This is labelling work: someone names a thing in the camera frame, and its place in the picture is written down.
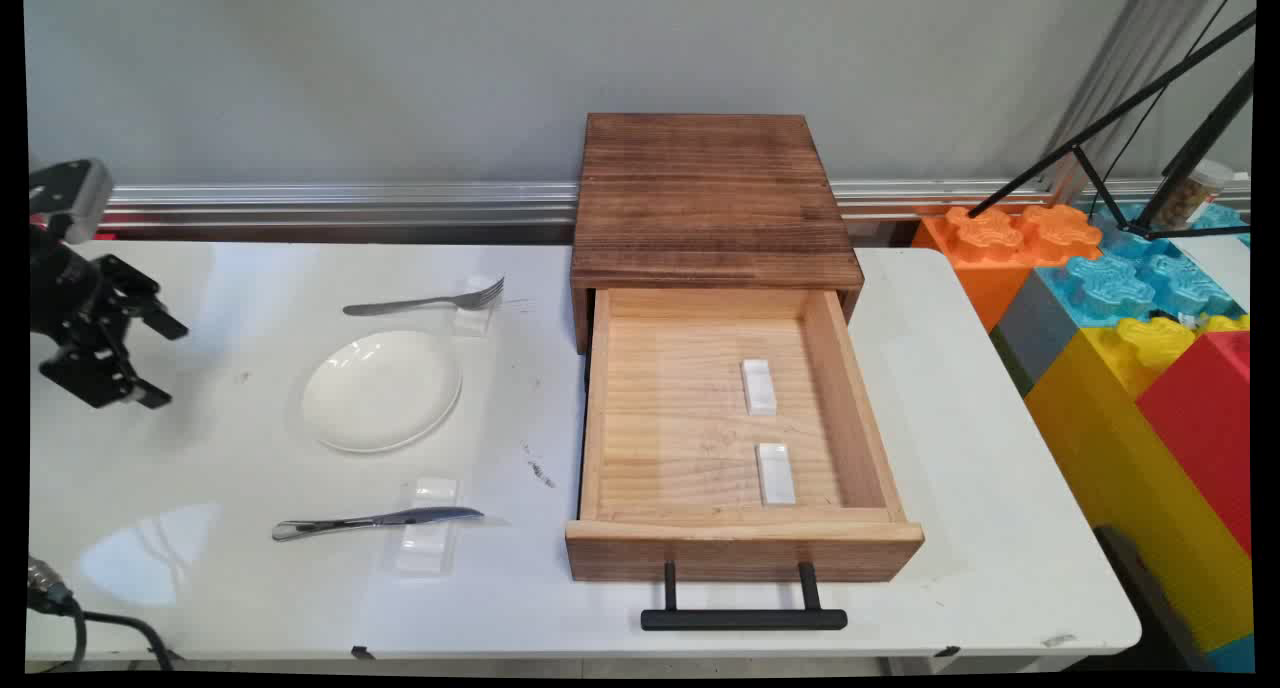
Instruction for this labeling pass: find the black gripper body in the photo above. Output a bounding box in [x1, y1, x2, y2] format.
[30, 223, 113, 357]

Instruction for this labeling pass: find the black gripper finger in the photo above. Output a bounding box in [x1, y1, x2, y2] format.
[100, 256, 189, 341]
[40, 343, 173, 410]

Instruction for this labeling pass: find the silver table knife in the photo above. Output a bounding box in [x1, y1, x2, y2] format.
[272, 507, 485, 543]

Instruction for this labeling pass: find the white round plate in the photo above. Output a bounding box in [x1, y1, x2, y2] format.
[302, 330, 463, 455]

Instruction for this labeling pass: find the silver fork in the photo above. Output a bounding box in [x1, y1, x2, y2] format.
[343, 276, 506, 317]

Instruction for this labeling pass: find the clear fork rest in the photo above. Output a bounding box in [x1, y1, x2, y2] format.
[452, 276, 499, 339]

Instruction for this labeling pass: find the clear knife rest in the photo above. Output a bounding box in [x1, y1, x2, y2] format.
[395, 476, 461, 577]

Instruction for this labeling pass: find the light wooden drawer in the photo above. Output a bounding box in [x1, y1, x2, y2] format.
[565, 288, 925, 583]

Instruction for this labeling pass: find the dark wooden cabinet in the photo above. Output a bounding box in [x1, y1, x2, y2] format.
[570, 113, 865, 355]

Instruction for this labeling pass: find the white cutlery rest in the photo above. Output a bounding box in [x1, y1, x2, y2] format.
[756, 442, 797, 507]
[741, 358, 778, 417]

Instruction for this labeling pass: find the orange giant building block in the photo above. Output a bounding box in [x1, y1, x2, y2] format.
[910, 204, 1103, 334]

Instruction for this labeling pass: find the grey giant building block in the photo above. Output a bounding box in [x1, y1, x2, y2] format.
[990, 268, 1081, 397]

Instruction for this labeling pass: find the blue giant building block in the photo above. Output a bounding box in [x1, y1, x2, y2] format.
[1035, 203, 1251, 329]

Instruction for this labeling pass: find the yellow giant building block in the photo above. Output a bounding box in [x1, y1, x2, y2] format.
[1025, 313, 1253, 654]

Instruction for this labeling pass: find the grey curtain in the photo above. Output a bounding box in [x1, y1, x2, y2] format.
[1045, 0, 1257, 204]

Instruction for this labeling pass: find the black tripod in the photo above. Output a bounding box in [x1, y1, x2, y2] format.
[965, 8, 1257, 241]

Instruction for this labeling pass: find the red giant building block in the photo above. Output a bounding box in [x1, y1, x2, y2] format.
[1135, 330, 1253, 559]

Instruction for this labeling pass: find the clear jar with lid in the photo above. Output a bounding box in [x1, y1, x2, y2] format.
[1160, 158, 1237, 231]

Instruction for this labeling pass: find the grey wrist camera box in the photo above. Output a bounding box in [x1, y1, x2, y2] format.
[30, 160, 113, 245]

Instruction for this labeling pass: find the black cable with connector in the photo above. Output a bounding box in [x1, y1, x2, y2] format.
[28, 558, 183, 671]

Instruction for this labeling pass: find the aluminium rail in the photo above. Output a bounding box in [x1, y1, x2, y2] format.
[100, 178, 1251, 234]

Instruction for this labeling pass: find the black drawer handle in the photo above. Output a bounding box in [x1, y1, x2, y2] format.
[640, 561, 849, 632]

